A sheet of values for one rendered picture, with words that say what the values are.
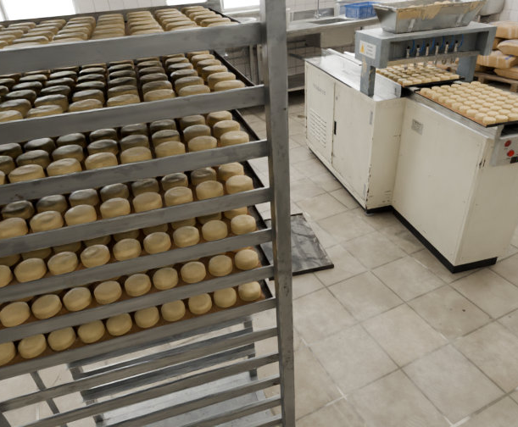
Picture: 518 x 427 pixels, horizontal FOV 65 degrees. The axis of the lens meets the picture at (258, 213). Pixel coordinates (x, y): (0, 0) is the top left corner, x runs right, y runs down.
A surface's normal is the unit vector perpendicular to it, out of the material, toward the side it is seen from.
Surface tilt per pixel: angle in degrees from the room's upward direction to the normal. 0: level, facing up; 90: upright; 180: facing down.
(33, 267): 0
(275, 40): 90
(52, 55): 90
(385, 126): 90
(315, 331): 0
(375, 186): 90
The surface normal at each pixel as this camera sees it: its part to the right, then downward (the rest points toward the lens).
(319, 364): -0.06, -0.84
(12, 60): 0.29, 0.50
